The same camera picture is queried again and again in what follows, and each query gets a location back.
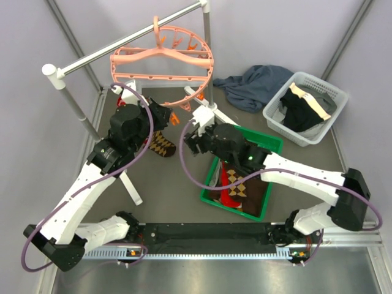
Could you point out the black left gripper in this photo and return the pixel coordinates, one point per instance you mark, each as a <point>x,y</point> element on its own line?
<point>161,113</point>

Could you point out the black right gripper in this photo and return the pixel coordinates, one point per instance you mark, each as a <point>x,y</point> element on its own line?
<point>194,139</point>

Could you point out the brown argyle sock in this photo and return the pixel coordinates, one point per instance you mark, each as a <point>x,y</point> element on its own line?
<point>161,146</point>
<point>237,190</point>

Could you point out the pink round clip hanger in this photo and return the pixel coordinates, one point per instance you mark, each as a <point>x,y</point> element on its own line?
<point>172,44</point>

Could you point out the red white striped sock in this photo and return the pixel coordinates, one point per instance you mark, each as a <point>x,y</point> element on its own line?
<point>120,102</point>

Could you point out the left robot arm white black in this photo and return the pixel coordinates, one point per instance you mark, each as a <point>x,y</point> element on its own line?
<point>60,236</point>

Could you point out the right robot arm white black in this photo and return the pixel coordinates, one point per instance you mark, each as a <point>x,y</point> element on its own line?
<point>344,196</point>

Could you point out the green plastic crate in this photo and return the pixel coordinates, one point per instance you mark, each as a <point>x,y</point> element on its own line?
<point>208,196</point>

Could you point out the blue grey cloth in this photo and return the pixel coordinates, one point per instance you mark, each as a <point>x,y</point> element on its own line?
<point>252,90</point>

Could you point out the dark brown sock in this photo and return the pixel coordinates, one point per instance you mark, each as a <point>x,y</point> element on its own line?
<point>255,193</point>

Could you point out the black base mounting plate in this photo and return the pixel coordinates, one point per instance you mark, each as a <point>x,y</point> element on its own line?
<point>207,238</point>

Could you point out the black cream garment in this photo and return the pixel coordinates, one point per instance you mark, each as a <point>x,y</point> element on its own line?
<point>297,114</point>

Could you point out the white plastic laundry basket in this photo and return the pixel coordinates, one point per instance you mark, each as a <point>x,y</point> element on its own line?
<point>271,110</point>

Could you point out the white and silver drying rack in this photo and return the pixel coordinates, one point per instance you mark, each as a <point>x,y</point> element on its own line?
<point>56,74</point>

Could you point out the grey garment in basket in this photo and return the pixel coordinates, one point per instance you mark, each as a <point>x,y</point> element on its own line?
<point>322,98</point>

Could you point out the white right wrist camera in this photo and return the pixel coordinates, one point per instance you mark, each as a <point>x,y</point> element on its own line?
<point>203,117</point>

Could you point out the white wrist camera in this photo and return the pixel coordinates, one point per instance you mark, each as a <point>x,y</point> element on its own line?
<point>128,96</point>
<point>203,117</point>

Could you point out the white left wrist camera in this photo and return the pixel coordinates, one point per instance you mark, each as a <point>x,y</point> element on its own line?
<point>128,96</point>

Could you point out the grey slotted cable duct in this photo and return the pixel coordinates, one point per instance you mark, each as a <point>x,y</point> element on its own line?
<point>124,253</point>

